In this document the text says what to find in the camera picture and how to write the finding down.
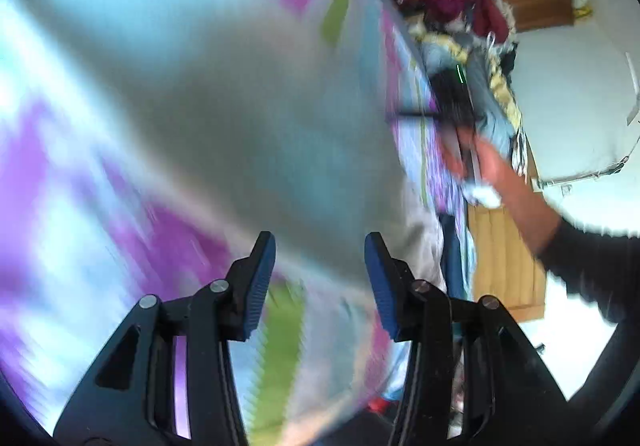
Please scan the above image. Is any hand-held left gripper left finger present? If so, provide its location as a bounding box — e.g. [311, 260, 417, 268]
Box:
[52, 231, 277, 446]

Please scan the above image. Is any person's right hand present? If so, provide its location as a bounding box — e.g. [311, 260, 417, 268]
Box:
[440, 129, 531, 209]

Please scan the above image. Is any pile of mixed clothes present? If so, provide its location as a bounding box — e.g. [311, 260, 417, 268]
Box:
[410, 21, 523, 162]

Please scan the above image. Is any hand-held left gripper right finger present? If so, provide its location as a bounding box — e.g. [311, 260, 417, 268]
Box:
[364, 232, 568, 446]

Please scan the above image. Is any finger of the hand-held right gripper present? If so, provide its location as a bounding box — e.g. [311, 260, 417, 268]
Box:
[386, 110, 443, 121]

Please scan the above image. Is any person's right forearm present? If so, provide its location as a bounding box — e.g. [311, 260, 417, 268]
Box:
[500, 176, 640, 324]

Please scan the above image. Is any wooden bed board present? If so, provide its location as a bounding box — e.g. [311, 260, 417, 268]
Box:
[467, 203, 548, 322]

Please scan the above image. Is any white towel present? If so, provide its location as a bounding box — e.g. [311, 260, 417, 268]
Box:
[10, 0, 446, 427]

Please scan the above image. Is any floral printed blanket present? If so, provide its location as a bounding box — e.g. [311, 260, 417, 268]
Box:
[0, 0, 476, 446]

